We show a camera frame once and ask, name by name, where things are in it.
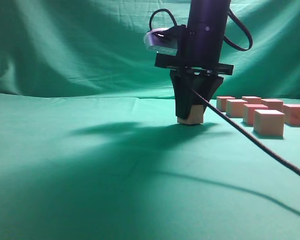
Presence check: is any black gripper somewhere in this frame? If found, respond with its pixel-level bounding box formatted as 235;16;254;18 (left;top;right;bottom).
154;24;234;119

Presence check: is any pink cube column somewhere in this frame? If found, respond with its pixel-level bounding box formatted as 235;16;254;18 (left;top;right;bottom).
261;98;284;112
253;109;285;137
216;96;235;112
241;96;262;105
242;103;268;126
225;99;248;118
283;104;300;127
177;105;204;125

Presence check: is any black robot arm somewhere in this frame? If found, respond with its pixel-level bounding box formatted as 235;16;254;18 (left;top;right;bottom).
154;0;233;125

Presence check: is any green cloth backdrop and cover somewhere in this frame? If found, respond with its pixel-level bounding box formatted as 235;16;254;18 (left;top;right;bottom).
0;0;300;240

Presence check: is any black braided cable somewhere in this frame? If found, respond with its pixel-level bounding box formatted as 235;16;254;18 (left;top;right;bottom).
149;8;300;183

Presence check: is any black looped cable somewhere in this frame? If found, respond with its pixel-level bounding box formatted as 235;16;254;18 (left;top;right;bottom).
223;7;254;52

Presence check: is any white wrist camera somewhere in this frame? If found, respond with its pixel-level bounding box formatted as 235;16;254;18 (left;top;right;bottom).
143;27;178;56

